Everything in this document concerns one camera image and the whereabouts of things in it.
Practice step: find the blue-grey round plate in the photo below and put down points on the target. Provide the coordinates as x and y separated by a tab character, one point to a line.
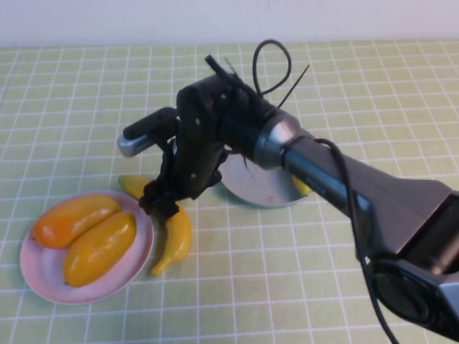
258	186

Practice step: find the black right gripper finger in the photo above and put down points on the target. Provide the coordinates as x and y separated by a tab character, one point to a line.
164	233
157	204

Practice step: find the yellow banana with green end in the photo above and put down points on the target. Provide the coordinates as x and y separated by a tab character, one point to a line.
302	188

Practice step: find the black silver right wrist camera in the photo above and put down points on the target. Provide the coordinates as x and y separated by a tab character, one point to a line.
143	136

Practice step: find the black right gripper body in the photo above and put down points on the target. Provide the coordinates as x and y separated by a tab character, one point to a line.
197	143

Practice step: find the black zip tie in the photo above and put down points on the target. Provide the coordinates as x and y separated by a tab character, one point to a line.
292	87

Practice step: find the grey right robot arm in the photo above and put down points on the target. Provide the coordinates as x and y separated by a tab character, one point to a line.
394	208

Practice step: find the pink round plate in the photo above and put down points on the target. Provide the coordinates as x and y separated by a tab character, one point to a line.
46	276

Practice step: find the yellow banana with yellow stem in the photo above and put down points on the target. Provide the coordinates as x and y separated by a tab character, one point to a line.
179	236

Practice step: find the orange-tinted mango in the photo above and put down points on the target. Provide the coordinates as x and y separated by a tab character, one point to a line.
75	222

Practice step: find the yellow mango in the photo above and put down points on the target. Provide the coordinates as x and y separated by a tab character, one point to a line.
100	251

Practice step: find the green checked tablecloth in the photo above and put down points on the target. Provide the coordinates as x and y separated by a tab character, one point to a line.
251	286

